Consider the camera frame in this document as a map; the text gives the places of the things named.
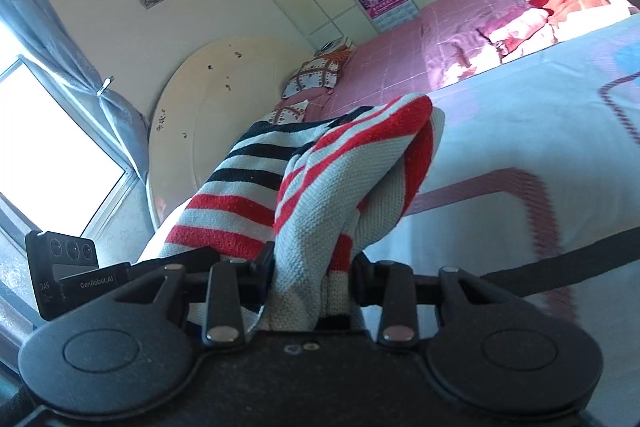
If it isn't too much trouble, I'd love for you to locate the patterned white orange pillow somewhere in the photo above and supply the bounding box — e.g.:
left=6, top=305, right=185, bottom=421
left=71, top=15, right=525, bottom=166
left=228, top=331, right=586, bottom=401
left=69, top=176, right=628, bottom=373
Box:
left=272, top=102, right=309, bottom=126
left=282, top=47, right=353, bottom=100

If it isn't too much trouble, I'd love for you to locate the grey blue curtain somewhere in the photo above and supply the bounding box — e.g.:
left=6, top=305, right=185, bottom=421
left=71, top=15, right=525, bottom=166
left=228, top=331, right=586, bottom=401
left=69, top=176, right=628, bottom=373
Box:
left=0, top=0, right=151, bottom=178

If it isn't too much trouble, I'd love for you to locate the cream round headboard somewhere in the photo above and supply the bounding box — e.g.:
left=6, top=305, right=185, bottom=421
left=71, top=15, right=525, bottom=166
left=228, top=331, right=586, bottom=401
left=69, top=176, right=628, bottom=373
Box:
left=147, top=36, right=326, bottom=228

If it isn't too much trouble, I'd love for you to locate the white black red striped sweater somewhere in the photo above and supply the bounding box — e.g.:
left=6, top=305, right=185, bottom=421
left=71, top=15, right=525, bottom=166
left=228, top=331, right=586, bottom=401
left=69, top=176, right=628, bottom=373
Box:
left=160, top=93, right=446, bottom=333

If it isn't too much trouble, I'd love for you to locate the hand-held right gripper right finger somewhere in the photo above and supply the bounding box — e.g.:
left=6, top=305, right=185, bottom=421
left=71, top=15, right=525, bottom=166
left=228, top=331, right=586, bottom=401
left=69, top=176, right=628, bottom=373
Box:
left=350, top=252, right=501, bottom=348

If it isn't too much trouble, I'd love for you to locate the window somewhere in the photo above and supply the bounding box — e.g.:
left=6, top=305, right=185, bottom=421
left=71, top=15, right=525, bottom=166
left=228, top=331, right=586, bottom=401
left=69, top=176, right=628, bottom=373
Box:
left=0, top=57, right=138, bottom=238

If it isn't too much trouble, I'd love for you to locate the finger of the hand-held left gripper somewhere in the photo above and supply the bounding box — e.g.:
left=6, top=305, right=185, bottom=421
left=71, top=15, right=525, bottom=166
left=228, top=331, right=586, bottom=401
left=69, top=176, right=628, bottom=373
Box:
left=131, top=246, right=217, bottom=269

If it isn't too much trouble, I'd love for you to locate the pink bed sheet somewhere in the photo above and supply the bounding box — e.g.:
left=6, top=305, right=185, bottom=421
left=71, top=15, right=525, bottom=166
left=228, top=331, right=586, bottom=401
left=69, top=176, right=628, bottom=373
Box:
left=300, top=0, right=640, bottom=120

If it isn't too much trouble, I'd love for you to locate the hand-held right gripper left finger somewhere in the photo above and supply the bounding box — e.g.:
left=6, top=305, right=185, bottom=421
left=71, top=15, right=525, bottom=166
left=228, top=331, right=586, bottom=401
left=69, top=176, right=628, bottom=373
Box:
left=117, top=241, right=277, bottom=348

